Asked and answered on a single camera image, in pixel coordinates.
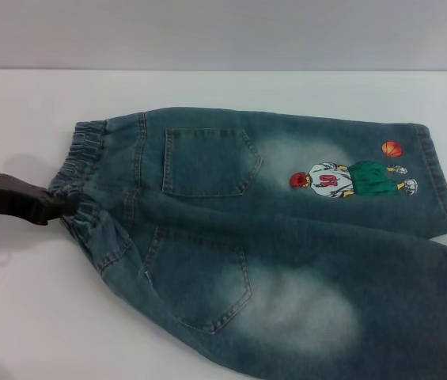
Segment blue denim shorts with print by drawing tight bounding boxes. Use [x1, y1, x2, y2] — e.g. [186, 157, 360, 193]
[47, 105, 447, 380]

